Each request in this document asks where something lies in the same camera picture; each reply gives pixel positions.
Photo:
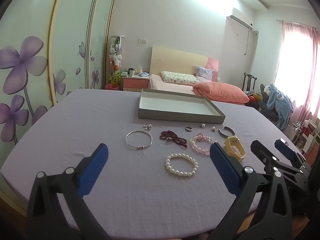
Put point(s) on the floral print pillow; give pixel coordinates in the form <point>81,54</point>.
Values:
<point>178,77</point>

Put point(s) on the blue plush robe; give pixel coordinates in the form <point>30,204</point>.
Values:
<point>278,102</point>

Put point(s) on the silver bangle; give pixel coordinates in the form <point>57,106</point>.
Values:
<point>139,148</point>

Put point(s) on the cream and pink headboard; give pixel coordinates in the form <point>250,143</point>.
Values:
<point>175,60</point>

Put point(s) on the floral sliding door wardrobe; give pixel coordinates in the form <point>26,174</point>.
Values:
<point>32,55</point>

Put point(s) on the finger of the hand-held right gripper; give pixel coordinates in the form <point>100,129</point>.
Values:
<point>287,150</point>
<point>261,152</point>

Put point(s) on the white air conditioner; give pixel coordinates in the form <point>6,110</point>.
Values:
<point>241,17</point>

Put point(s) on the pink curtain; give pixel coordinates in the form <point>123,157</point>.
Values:
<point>313,42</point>

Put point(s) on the bed with pink sheet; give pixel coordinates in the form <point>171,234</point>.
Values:
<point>172,87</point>

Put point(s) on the pink nightstand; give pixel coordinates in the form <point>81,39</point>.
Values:
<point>135,83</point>

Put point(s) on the purple pillow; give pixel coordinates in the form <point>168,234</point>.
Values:
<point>203,73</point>

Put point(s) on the red waste basket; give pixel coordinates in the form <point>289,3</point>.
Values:
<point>112,87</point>

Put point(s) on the yellow plush toy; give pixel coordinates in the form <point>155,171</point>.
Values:
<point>115,78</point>

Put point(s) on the white wall switch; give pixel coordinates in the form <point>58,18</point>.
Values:
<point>142,40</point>

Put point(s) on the grey shallow box tray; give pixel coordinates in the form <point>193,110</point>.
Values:
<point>175,106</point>

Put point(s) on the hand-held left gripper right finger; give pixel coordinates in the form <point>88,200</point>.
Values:
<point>222,166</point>

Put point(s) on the white mug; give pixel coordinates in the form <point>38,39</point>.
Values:
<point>131,73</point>

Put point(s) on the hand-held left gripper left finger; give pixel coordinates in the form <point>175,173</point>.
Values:
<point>96,166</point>

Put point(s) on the dark wooden chair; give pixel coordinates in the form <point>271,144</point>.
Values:
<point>248,82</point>

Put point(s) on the orange pink duvet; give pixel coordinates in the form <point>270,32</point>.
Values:
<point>220,91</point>

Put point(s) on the clear tube of plush toys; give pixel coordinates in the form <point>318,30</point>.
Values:
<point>116,55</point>

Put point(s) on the purple tablecloth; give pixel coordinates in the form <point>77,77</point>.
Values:
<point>87,120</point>

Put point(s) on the white metal rack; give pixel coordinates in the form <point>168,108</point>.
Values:
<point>308,137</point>

